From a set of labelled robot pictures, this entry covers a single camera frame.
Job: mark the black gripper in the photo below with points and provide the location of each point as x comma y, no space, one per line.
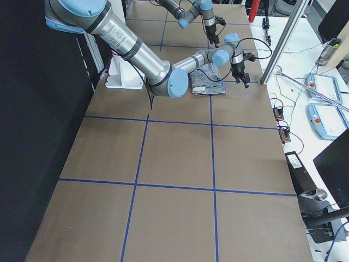
238,67
210,31

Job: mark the navy white striped polo shirt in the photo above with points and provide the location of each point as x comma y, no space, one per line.
207,80

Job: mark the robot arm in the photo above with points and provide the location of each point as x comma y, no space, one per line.
163,78
204,9

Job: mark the metal reacher grabber tool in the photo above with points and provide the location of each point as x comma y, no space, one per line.
314,93

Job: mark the orange black connector block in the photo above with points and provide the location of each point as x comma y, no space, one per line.
278,113

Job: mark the black tripod clamp tool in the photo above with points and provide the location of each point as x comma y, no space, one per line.
265,26

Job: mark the red cylinder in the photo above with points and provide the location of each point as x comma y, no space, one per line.
253,10

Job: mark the far blue teach pendant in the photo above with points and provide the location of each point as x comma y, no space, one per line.
325,85

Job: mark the blue teach pendant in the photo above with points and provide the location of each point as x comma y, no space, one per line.
328,121
325,85

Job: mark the near blue teach pendant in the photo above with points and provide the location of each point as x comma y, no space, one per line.
328,121

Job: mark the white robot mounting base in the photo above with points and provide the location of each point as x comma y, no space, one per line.
122,75

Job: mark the black box with label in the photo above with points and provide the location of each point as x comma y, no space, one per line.
302,182

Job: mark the black monitor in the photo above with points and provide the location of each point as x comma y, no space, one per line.
332,166

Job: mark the aluminium frame post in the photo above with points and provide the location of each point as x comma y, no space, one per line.
284,39

